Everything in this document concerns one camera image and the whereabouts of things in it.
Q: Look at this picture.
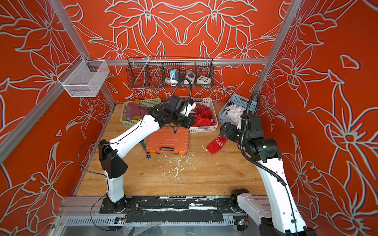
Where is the white black striped crew sock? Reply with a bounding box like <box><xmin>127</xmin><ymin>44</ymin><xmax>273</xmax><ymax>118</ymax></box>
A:
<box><xmin>224</xmin><ymin>104</ymin><xmax>246</xmax><ymax>125</ymax></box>

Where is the red christmas sock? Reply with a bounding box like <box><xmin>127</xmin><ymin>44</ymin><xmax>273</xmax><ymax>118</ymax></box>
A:
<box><xmin>194</xmin><ymin>104</ymin><xmax>218</xmax><ymax>126</ymax></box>

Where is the red patterned knit sock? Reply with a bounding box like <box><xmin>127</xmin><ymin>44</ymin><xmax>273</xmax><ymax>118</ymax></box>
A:
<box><xmin>205</xmin><ymin>136</ymin><xmax>227</xmax><ymax>155</ymax></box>

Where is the purple ribbed sock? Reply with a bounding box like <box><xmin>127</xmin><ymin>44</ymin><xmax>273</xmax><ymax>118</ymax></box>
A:
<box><xmin>124</xmin><ymin>99</ymin><xmax>147</xmax><ymax>120</ymax></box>

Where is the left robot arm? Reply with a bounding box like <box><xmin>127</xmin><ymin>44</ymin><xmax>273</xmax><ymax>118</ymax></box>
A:
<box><xmin>98</xmin><ymin>95</ymin><xmax>196</xmax><ymax>213</ymax></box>

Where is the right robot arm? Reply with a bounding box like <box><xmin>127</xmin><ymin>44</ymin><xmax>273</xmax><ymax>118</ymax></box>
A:
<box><xmin>220</xmin><ymin>114</ymin><xmax>317</xmax><ymax>236</ymax></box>

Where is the blue plastic basket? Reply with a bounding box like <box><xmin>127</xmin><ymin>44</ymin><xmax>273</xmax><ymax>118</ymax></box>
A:
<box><xmin>219</xmin><ymin>94</ymin><xmax>249</xmax><ymax>125</ymax></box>

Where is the white plastic basket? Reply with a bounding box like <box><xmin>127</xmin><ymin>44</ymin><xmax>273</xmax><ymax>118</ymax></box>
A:
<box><xmin>190</xmin><ymin>98</ymin><xmax>219</xmax><ymax>133</ymax></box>

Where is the green plastic basket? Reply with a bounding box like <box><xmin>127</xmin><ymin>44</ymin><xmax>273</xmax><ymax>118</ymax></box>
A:
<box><xmin>120</xmin><ymin>98</ymin><xmax>161</xmax><ymax>127</ymax></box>

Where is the orange plastic tool case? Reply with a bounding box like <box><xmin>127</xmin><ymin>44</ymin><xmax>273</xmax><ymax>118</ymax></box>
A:
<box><xmin>146</xmin><ymin>126</ymin><xmax>190</xmax><ymax>155</ymax></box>

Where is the white power adapter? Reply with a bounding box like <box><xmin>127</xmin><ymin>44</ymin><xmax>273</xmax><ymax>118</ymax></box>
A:
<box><xmin>164</xmin><ymin>70</ymin><xmax>180</xmax><ymax>87</ymax></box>

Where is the white socket cube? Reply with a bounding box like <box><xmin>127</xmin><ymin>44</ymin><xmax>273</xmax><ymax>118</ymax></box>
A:
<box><xmin>184</xmin><ymin>70</ymin><xmax>196</xmax><ymax>85</ymax></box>

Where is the white button box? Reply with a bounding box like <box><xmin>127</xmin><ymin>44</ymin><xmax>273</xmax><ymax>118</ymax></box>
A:
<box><xmin>196</xmin><ymin>75</ymin><xmax>212</xmax><ymax>86</ymax></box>

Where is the ratchet wrench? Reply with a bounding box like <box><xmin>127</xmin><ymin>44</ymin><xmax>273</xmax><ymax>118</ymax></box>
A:
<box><xmin>140</xmin><ymin>141</ymin><xmax>151</xmax><ymax>159</ymax></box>

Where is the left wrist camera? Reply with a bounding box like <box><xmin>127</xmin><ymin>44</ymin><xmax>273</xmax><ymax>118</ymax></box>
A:
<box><xmin>181</xmin><ymin>98</ymin><xmax>196</xmax><ymax>117</ymax></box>

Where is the black wire wall basket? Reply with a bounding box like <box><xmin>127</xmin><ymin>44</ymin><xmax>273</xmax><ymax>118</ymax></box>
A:
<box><xmin>127</xmin><ymin>56</ymin><xmax>215</xmax><ymax>88</ymax></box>

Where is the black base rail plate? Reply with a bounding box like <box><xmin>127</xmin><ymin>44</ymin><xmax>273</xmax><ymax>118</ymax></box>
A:
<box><xmin>98</xmin><ymin>195</ymin><xmax>248</xmax><ymax>225</ymax></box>

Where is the white wire wall basket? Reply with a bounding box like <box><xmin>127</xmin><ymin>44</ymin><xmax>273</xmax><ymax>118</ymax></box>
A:
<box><xmin>58</xmin><ymin>61</ymin><xmax>110</xmax><ymax>98</ymax></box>

